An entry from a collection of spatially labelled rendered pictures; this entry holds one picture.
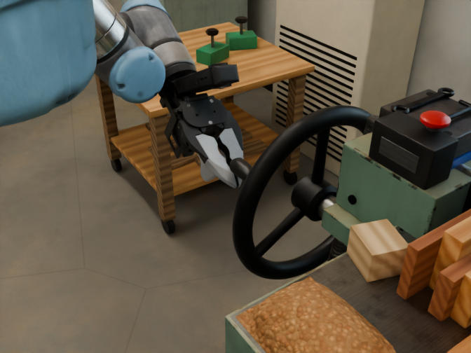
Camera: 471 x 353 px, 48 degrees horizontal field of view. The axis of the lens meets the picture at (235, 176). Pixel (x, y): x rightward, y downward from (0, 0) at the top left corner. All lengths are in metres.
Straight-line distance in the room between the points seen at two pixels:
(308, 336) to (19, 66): 0.33
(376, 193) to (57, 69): 0.48
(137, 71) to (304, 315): 0.40
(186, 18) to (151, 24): 1.72
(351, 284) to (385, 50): 1.59
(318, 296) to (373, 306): 0.07
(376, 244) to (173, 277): 1.33
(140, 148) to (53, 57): 1.96
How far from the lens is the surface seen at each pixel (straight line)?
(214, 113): 0.80
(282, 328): 0.46
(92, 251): 1.96
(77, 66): 0.19
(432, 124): 0.57
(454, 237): 0.51
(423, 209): 0.59
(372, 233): 0.54
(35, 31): 0.18
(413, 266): 0.51
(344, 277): 0.55
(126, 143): 2.18
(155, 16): 0.89
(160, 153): 1.75
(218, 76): 0.73
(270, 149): 0.68
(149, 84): 0.73
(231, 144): 0.78
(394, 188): 0.60
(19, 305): 1.84
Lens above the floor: 1.28
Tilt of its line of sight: 35 degrees down
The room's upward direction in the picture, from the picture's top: straight up
